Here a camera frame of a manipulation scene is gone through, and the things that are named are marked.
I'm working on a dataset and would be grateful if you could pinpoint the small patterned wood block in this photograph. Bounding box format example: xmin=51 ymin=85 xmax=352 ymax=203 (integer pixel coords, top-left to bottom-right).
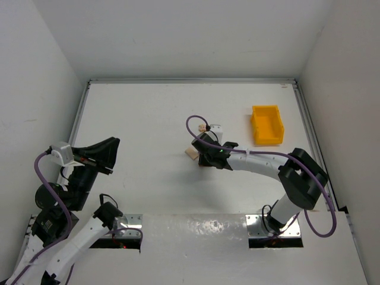
xmin=198 ymin=124 xmax=207 ymax=132

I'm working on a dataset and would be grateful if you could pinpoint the yellow plastic bin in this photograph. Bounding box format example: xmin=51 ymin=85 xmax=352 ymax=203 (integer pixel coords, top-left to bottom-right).
xmin=250 ymin=105 xmax=284 ymax=145

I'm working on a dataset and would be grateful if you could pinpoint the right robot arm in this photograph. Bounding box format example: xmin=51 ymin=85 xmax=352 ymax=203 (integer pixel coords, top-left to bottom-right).
xmin=192 ymin=132 xmax=328 ymax=235

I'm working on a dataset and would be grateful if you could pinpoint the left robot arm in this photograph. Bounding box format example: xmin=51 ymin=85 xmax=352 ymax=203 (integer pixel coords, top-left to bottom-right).
xmin=1 ymin=137 xmax=123 ymax=284

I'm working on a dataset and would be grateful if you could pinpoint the beige flat wood plank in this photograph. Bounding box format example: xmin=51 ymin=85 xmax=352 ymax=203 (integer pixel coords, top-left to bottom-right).
xmin=185 ymin=147 xmax=199 ymax=160

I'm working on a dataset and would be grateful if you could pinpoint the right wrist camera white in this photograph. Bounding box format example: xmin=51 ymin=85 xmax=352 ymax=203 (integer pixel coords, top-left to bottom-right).
xmin=208 ymin=124 xmax=223 ymax=144

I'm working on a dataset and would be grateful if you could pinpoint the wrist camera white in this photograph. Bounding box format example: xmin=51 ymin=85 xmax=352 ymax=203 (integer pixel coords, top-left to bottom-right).
xmin=49 ymin=142 xmax=84 ymax=167
xmin=208 ymin=124 xmax=223 ymax=144

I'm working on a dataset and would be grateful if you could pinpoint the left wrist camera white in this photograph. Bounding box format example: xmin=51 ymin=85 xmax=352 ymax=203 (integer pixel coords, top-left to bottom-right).
xmin=49 ymin=142 xmax=84 ymax=167

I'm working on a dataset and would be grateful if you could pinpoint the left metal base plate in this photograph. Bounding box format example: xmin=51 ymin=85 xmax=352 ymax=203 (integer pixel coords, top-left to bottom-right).
xmin=102 ymin=214 xmax=143 ymax=239

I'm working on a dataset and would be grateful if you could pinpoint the metal base plate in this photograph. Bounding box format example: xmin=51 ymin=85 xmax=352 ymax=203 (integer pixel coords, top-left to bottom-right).
xmin=245 ymin=214 xmax=302 ymax=239
xmin=102 ymin=214 xmax=143 ymax=239

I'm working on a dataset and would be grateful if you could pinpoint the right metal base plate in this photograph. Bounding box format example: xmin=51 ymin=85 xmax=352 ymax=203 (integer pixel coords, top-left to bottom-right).
xmin=245 ymin=214 xmax=302 ymax=239

